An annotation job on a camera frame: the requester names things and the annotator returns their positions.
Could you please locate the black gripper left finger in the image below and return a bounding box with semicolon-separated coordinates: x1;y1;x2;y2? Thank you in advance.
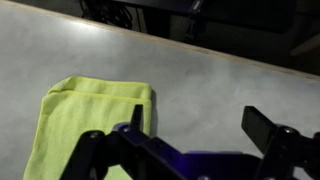
59;104;188;180

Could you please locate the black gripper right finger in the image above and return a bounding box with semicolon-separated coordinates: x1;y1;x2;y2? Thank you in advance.
240;105;320;180

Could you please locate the yellow microfiber towel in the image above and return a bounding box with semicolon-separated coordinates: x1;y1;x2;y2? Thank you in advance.
22;75;153;180

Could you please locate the wooden furniture leg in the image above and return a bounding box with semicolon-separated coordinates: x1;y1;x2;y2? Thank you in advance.
289;33;320;58

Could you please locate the black cable tangle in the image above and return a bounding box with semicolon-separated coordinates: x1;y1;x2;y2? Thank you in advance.
79;0;134;30

